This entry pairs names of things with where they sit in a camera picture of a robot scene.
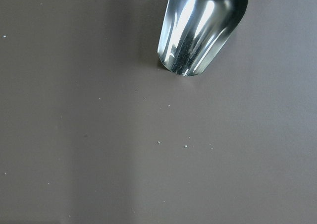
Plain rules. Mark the shiny metal scoop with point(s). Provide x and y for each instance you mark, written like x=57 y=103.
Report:
x=194 y=31

